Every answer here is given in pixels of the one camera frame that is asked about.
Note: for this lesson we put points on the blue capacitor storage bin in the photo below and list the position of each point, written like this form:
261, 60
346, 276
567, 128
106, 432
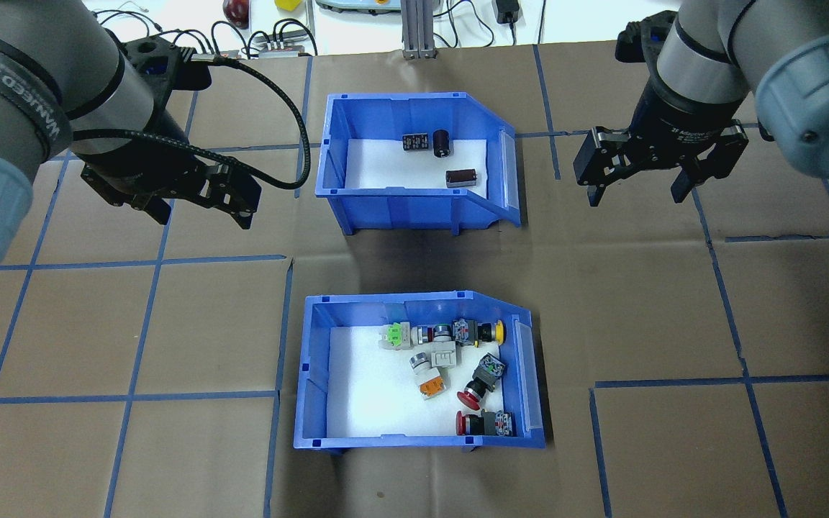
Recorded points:
400, 205

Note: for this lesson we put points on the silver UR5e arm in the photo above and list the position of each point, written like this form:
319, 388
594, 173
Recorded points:
702, 50
98, 65

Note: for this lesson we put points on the blue button storage bin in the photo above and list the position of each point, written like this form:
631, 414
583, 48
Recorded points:
317, 403

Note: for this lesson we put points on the dark red round object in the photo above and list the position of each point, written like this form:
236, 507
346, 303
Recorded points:
236, 11

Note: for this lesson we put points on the green contact push button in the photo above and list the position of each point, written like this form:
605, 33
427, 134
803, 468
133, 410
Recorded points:
394, 335

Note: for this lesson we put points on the silver black selector switch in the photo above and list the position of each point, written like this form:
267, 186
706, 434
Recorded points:
435, 334

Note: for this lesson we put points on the red head push button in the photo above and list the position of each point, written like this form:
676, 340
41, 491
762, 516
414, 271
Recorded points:
483, 423

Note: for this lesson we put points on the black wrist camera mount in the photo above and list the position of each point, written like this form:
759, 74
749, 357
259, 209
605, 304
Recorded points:
637, 39
145, 54

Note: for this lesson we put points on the aluminium camera post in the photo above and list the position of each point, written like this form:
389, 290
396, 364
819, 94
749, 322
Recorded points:
418, 32

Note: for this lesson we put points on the black printed capacitor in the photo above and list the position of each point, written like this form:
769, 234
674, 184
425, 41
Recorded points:
414, 142

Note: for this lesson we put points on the dark brown cylinder capacitor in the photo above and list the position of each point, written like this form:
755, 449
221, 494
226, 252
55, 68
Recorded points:
461, 178

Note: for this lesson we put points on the white switch contact block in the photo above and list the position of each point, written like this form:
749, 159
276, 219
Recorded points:
445, 356

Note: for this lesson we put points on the black cylinder capacitor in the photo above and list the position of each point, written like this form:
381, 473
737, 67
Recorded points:
442, 142

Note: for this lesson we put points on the orange contact push button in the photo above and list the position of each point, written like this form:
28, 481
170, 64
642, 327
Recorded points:
432, 388

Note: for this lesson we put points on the yellow head push button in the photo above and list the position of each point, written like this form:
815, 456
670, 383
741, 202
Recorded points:
488, 332

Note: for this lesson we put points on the black power adapter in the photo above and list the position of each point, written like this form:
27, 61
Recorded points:
506, 11

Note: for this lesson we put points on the red mushroom emergency button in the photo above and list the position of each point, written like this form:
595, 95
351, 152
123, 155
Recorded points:
483, 378

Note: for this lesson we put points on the grey usb hub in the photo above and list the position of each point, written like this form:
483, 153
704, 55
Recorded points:
281, 47

